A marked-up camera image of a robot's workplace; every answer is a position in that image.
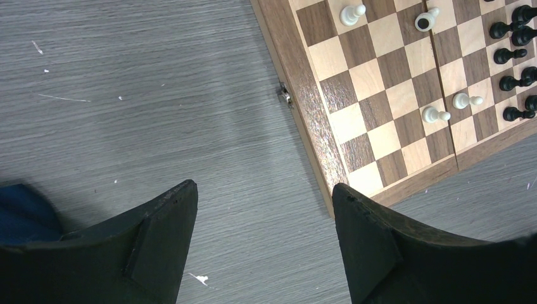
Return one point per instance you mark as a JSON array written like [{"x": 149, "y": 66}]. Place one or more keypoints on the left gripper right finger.
[{"x": 389, "y": 257}]

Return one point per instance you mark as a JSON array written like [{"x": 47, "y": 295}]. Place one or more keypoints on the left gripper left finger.
[{"x": 137, "y": 256}]

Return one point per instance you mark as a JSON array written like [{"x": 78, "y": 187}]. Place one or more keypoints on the wooden chess board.
[{"x": 357, "y": 93}]

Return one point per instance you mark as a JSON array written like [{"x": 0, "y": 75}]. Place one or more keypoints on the white chess piece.
[
  {"x": 462, "y": 100},
  {"x": 430, "y": 115},
  {"x": 350, "y": 15},
  {"x": 425, "y": 21}
]

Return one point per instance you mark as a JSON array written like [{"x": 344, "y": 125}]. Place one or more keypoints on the black chess piece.
[{"x": 511, "y": 114}]

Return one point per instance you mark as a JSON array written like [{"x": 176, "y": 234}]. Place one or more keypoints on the fallen white chess piece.
[{"x": 425, "y": 21}]

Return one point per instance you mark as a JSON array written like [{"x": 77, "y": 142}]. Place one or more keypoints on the dark blue cloth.
[{"x": 27, "y": 217}]

